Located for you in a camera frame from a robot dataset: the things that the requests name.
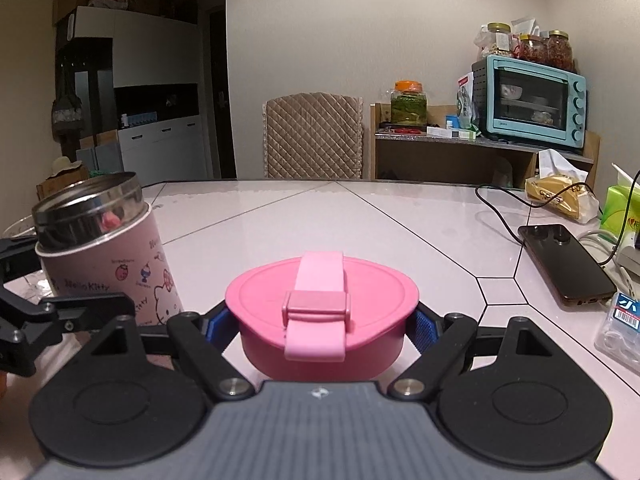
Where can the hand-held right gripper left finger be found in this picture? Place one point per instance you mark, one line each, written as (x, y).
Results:
(220, 332)

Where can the dark door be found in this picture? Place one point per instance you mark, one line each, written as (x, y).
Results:
(222, 110)

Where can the white and green flat box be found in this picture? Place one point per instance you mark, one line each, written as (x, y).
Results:
(450, 133)

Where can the white and black cabinet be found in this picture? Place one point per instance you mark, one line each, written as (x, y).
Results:
(150, 50)

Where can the green tissue box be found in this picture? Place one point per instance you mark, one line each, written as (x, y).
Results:
(617, 210)

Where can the cardboard box with red print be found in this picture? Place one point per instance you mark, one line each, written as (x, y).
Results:
(45, 189)

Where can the chair with quilted cover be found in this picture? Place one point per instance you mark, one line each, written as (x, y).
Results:
(315, 135)

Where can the pink printed bottle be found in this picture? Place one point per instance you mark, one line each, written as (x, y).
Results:
(100, 265)

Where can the jar of pale dried food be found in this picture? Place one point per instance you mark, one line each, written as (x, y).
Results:
(496, 42)

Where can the yellow tissue packet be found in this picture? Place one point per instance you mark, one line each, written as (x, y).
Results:
(560, 195)

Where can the large cardboard box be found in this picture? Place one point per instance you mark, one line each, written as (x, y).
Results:
(85, 0)

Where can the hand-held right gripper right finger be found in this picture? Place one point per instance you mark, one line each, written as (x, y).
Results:
(425, 332)

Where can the wooden shelf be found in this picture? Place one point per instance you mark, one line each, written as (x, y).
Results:
(376, 160)

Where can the dark cardboard box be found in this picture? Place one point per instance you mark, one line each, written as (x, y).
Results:
(165, 5)

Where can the white packet behind jars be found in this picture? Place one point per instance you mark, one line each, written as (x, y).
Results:
(526, 26)

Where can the clear plastic swab box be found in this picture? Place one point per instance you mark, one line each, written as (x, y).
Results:
(620, 335)

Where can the red scissors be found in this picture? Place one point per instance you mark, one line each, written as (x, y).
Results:
(407, 130)

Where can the pickle jar with orange lid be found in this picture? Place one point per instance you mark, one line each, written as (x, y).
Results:
(409, 107)

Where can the small jar of red food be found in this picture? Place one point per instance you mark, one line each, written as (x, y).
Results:
(531, 51)

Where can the straw hat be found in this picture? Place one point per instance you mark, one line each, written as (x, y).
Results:
(64, 167)

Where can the grey flat panels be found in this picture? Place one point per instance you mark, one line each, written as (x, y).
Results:
(107, 152)

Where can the black smartphone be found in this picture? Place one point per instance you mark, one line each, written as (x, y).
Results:
(567, 265)

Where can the green and white packet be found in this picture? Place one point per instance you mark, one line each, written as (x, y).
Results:
(466, 105)

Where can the blue box on cabinet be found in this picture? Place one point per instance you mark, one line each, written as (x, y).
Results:
(142, 119)

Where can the pink bottle cap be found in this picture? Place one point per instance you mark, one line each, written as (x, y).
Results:
(380, 320)

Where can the clear dimpled glass cup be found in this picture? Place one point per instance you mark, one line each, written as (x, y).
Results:
(20, 227)

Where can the grey hanging bag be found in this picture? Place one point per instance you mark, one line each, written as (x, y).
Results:
(67, 107)

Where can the teal toaster oven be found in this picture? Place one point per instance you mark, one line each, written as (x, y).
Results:
(530, 62)

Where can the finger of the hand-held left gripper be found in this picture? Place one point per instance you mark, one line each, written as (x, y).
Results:
(17, 252)
(75, 312)

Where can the white power strip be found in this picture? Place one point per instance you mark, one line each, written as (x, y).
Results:
(630, 260)

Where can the tall jar of red food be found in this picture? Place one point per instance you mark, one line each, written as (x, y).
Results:
(560, 52)

